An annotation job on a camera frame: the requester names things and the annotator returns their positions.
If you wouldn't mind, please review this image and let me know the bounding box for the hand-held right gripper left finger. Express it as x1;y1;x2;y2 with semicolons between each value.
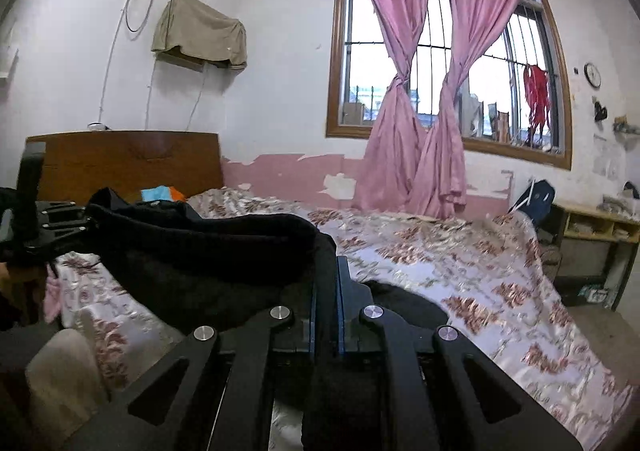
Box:
65;276;322;451

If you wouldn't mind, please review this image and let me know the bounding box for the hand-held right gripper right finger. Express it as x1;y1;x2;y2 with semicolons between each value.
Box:
336;256;584;451

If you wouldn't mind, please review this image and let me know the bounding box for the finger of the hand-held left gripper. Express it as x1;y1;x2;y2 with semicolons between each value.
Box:
35;200;89;218
39;217;94;248

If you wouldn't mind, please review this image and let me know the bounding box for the black padded jacket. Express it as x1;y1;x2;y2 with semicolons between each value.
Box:
85;187;451;451

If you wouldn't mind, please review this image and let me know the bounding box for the pink fuzzy cloth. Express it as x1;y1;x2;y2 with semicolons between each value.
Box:
44;276;61;325

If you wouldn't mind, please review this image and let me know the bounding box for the wooden headboard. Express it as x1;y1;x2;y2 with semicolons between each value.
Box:
25;131;224;208

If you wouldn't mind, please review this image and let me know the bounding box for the orange blue brown garment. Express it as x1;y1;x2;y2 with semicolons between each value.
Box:
140;186;194;204

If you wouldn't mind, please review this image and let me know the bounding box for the floral satin bedspread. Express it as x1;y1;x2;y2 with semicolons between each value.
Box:
42;188;636;451

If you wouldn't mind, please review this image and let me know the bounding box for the beige cloth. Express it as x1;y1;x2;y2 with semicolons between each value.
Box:
25;328;109;451

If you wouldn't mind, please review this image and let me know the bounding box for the pink knotted curtain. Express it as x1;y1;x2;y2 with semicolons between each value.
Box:
340;0;432;212
407;0;532;220

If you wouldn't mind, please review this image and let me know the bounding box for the blue backpack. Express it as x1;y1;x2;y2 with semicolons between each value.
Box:
509;179;557;235

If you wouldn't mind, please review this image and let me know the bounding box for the wooden shelf desk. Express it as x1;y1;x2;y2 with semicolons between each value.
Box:
542;201;640;313

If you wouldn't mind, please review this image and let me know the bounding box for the wooden framed barred window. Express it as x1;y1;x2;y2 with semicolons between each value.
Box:
326;0;573;170

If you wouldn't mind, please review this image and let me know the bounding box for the red hanging garment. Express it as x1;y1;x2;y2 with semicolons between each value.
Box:
523;64;554;142

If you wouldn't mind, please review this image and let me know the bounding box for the wooden wall shelf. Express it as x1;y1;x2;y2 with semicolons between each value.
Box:
155;53;206;73

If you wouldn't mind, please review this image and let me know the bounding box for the cloth-covered wall box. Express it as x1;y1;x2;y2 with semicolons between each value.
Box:
151;0;248;71

